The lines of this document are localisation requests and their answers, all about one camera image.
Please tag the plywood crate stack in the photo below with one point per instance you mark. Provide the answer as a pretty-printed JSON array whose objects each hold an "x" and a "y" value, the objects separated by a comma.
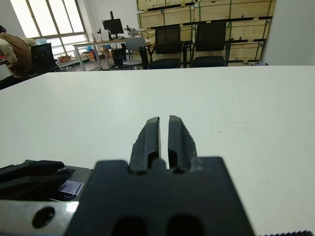
[{"x": 211, "y": 9}]

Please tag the black microscope stand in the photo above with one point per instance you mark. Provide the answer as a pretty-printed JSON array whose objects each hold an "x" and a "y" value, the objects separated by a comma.
[{"x": 130, "y": 30}]

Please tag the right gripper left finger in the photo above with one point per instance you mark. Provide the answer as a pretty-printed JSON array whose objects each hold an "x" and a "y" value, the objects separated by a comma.
[{"x": 145, "y": 147}]

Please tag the person in brown vest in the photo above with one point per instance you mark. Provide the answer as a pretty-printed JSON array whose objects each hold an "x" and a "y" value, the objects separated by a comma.
[{"x": 17, "y": 51}]

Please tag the black computer monitor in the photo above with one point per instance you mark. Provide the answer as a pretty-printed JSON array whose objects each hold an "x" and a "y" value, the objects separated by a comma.
[{"x": 113, "y": 25}]

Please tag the black swivel office chair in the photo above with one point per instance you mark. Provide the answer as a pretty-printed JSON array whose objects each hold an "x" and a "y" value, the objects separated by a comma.
[{"x": 44, "y": 56}]

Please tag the small cardboard box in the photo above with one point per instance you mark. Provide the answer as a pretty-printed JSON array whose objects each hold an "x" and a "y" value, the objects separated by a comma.
[{"x": 64, "y": 59}]

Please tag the black mesh office chair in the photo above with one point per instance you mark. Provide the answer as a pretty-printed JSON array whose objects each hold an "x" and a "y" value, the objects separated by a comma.
[
  {"x": 211, "y": 37},
  {"x": 167, "y": 39}
]

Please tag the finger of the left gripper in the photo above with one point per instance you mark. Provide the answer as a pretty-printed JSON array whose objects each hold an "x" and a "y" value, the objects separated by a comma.
[
  {"x": 29, "y": 188},
  {"x": 29, "y": 169}
]

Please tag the black box lid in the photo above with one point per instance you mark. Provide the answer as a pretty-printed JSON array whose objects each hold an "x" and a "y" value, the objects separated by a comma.
[{"x": 76, "y": 175}]

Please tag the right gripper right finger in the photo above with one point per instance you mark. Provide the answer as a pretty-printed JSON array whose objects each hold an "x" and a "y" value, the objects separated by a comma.
[{"x": 180, "y": 147}]

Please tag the large window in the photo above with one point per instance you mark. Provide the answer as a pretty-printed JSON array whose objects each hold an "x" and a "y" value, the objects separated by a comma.
[{"x": 49, "y": 17}]

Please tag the wooden top white leg desk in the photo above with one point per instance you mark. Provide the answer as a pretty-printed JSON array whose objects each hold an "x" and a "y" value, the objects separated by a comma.
[{"x": 98, "y": 43}]

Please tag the orange box under desk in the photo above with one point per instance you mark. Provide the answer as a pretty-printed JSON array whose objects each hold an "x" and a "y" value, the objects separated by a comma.
[{"x": 91, "y": 56}]

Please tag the black computer tower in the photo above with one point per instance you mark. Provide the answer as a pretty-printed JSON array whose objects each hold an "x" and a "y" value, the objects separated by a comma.
[{"x": 118, "y": 57}]

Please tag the grey plastic chair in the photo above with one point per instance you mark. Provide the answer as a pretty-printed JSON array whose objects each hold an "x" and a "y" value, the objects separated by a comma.
[{"x": 135, "y": 45}]

